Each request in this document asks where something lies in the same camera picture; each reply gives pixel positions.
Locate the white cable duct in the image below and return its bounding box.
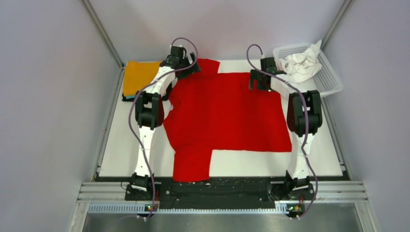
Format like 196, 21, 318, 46
88, 203, 289, 214

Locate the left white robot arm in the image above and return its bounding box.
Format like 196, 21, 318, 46
128, 45, 201, 200

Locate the red t shirt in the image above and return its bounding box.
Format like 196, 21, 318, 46
163, 59, 292, 182

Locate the black folded t shirt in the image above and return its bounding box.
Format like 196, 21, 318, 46
122, 80, 176, 104

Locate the white crumpled t shirt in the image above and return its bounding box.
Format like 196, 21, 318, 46
279, 40, 322, 84

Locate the aluminium frame rail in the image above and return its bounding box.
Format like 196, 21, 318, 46
77, 178, 368, 202

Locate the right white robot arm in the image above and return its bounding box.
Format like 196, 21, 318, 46
249, 57, 322, 200

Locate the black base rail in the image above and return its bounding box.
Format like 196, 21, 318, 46
94, 175, 351, 211

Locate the white plastic basket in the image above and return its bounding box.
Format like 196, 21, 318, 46
273, 43, 343, 98

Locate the orange folded t shirt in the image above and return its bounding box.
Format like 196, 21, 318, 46
123, 61, 161, 94

